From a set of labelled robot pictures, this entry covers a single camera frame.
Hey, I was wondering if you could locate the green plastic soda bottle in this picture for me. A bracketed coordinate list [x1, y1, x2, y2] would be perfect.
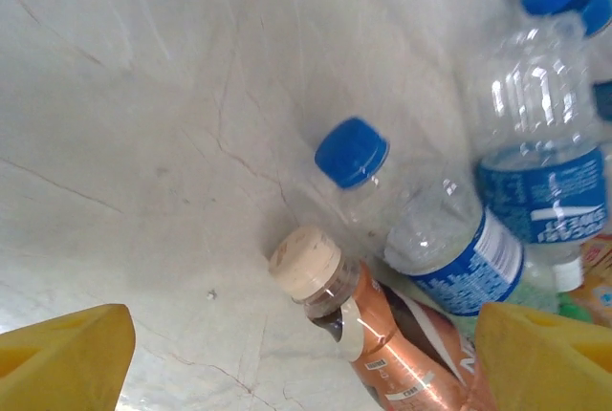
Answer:
[518, 262, 597, 329]

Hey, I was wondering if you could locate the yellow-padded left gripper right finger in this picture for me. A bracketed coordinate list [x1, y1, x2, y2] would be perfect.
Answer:
[476, 301, 612, 411]

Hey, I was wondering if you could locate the copper coffee drink bottle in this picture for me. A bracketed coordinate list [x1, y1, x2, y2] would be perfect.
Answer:
[268, 226, 498, 411]

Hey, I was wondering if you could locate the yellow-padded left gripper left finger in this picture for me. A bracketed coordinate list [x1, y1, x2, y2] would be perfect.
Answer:
[0, 303, 137, 411]

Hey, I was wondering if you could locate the clear bottle blue wave label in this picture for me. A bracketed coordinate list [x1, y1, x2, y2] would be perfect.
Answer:
[576, 0, 612, 123]

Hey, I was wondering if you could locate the clear bottle blue text label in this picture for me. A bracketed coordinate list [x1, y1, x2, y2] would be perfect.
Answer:
[314, 116, 530, 319]

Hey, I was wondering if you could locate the Pocari Sweat bottle white cap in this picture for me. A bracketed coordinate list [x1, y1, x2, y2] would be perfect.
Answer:
[470, 18, 612, 293]

